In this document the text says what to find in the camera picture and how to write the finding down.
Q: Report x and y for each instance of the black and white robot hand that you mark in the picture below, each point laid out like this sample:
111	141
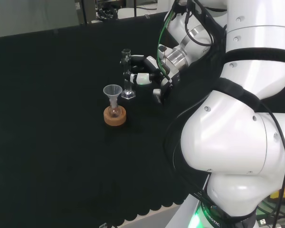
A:
143	78

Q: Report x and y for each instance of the clear glass graduated cylinder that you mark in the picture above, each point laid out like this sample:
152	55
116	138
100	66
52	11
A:
127	93

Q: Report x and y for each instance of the clear plastic funnel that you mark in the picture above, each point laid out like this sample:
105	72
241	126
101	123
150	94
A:
112	91

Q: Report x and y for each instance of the round-bottom glass flask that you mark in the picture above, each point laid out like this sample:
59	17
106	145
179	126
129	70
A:
114	112

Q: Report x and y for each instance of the black bench cloth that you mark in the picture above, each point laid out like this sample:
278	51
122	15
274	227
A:
50	118

